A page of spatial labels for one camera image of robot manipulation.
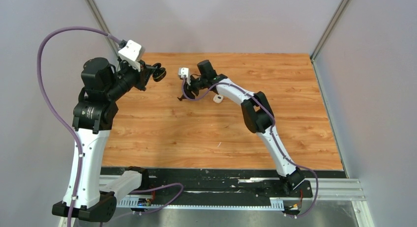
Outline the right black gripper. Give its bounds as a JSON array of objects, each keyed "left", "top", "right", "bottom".
[{"left": 182, "top": 75, "right": 208, "bottom": 100}]

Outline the black earbud charging case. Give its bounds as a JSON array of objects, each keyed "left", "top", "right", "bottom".
[{"left": 153, "top": 67, "right": 166, "bottom": 82}]

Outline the white earbud charging case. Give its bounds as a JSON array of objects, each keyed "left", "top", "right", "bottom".
[{"left": 213, "top": 94, "right": 224, "bottom": 104}]

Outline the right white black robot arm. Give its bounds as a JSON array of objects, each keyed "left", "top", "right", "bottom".
[{"left": 178, "top": 60, "right": 305, "bottom": 197}]

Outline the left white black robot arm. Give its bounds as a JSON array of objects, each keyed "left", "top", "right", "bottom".
[{"left": 52, "top": 57, "right": 166, "bottom": 223}]

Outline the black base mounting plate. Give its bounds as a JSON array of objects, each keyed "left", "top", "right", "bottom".
[{"left": 99, "top": 168, "right": 347, "bottom": 207}]

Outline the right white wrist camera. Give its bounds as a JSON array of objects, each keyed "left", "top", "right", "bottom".
[{"left": 178, "top": 67, "right": 191, "bottom": 85}]

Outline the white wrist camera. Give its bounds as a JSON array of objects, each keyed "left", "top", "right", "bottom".
[
  {"left": 178, "top": 67, "right": 191, "bottom": 85},
  {"left": 118, "top": 40, "right": 145, "bottom": 72}
]

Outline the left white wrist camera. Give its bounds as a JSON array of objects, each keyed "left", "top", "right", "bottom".
[{"left": 118, "top": 40, "right": 145, "bottom": 72}]

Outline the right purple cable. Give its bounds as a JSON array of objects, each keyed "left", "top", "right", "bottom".
[{"left": 181, "top": 78, "right": 319, "bottom": 219}]

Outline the purple cable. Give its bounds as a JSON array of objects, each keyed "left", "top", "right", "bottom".
[
  {"left": 181, "top": 78, "right": 319, "bottom": 219},
  {"left": 36, "top": 26, "right": 184, "bottom": 227}
]

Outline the left aluminium corner post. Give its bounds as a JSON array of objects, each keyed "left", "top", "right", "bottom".
[{"left": 85, "top": 0, "right": 118, "bottom": 57}]

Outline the aluminium corner post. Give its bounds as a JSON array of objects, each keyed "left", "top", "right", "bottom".
[
  {"left": 310, "top": 0, "right": 351, "bottom": 63},
  {"left": 85, "top": 0, "right": 118, "bottom": 57}
]

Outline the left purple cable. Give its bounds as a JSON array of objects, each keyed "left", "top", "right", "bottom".
[{"left": 36, "top": 26, "right": 184, "bottom": 227}]

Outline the right aluminium corner post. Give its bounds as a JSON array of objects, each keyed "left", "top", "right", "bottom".
[{"left": 310, "top": 0, "right": 351, "bottom": 63}]

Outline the aluminium rail frame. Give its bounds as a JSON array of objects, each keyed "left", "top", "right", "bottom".
[{"left": 59, "top": 175, "right": 375, "bottom": 227}]

